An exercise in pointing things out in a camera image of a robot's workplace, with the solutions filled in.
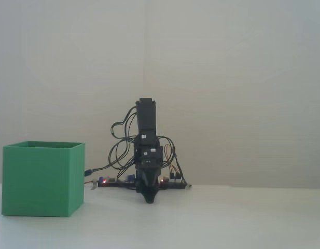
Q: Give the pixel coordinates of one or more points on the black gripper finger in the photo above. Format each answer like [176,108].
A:
[154,186]
[143,186]

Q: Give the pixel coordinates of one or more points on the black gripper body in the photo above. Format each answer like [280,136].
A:
[149,166]

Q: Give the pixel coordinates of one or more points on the green square plastic bin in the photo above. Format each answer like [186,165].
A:
[38,181]

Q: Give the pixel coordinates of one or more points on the black base board with electronics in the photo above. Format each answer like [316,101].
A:
[172,184]

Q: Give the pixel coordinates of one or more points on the grey table clamp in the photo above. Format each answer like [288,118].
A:
[188,186]
[94,185]

